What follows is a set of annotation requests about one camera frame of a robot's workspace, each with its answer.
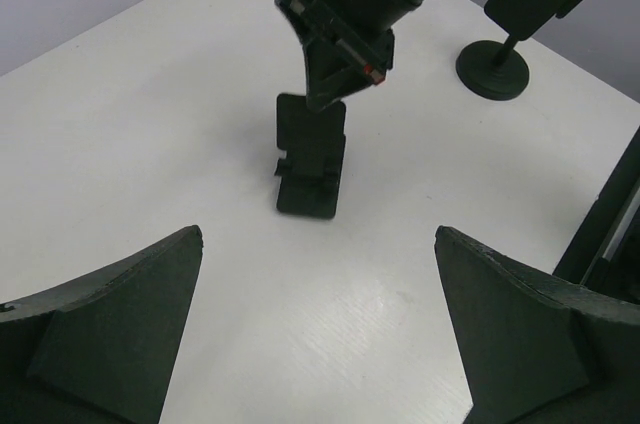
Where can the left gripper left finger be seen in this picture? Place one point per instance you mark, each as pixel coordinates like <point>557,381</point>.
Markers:
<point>101,348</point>

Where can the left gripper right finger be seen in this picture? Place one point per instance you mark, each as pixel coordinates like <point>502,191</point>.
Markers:
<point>534,347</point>

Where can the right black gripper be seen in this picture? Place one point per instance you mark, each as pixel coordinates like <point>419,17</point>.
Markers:
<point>347,45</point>

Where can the black folding phone stand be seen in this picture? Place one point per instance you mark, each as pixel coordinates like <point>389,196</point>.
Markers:
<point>314,145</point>

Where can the black round-base clamp stand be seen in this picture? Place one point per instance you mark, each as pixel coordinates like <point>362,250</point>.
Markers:
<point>495,70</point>

